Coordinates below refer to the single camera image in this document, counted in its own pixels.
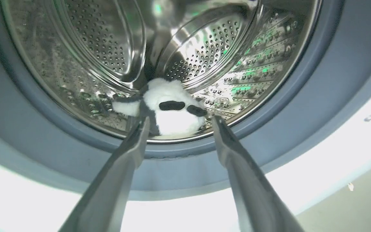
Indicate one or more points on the stainless steel washer drum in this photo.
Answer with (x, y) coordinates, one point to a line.
(159, 54)

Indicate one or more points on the black and white panda plush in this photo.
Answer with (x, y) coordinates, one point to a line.
(169, 108)

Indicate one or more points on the grey rubber door gasket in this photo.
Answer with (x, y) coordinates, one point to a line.
(301, 106)

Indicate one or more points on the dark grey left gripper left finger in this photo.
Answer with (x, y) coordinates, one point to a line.
(114, 187)

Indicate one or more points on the white front-load washing machine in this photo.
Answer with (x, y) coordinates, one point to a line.
(333, 138)

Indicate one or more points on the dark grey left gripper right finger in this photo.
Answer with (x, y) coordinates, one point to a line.
(253, 190)

